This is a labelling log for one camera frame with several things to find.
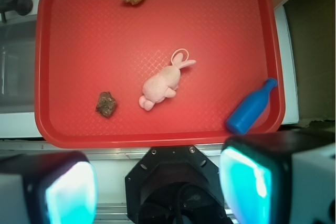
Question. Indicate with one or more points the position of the blue plastic bottle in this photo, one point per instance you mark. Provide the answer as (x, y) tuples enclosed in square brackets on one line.
[(251, 108)]

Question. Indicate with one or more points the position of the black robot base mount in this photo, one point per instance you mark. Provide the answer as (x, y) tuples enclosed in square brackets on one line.
[(176, 184)]

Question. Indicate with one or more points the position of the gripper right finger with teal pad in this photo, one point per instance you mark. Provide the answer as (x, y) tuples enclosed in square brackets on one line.
[(280, 177)]

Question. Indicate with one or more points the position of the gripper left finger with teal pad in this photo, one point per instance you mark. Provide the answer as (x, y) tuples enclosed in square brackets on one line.
[(48, 188)]

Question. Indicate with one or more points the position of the brown rock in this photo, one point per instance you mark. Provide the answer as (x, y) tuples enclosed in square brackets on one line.
[(106, 104)]

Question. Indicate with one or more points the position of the pink plush bunny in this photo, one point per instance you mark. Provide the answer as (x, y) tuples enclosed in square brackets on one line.
[(165, 83)]

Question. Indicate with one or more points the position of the black clamp knob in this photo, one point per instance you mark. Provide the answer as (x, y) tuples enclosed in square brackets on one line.
[(21, 7)]

